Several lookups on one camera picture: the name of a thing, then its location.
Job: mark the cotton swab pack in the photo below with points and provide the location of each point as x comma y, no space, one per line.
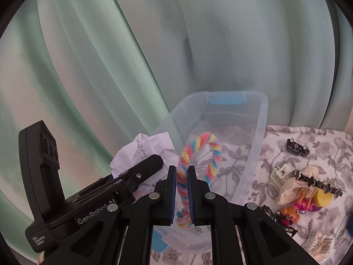
320,245

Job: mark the white plastic toy crate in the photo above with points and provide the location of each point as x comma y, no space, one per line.
279,175

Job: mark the blonde doll cream dress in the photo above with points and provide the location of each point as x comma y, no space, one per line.
293,190

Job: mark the yellow purple sponge cylinder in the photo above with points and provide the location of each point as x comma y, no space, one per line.
322,199

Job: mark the black silver action figure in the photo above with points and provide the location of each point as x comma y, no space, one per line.
277,218

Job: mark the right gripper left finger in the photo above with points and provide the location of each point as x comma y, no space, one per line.
154,209

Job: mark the blue ball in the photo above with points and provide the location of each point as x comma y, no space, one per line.
349,226

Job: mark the black toy car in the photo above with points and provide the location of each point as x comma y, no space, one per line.
297,149

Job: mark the black flower headband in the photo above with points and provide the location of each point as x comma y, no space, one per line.
312,182

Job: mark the clear plastic storage bin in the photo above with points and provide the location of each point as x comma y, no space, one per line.
220,134

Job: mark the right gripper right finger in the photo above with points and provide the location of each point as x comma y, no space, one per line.
209,208

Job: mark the rainbow twisted pipe cleaner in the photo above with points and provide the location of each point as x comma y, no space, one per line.
187,179

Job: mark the small orange pink doll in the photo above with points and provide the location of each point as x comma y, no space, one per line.
290,215

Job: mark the white paper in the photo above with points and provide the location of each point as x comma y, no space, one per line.
142,147

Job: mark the floral grey white blanket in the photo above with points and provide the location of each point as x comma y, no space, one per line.
329,161

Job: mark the green curtain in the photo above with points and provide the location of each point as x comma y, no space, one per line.
99,72

